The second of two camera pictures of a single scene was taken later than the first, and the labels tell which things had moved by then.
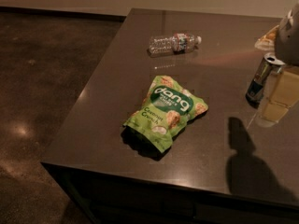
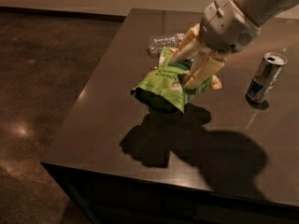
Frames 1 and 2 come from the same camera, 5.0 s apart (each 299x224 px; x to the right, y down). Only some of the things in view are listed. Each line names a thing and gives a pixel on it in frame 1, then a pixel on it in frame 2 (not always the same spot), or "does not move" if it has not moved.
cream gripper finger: x=281 y=93 -> x=206 y=71
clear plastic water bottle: x=172 y=45 does not move
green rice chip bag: x=164 y=109 -> x=167 y=79
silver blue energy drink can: x=270 y=64 does not move
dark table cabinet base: x=112 y=199 does not move
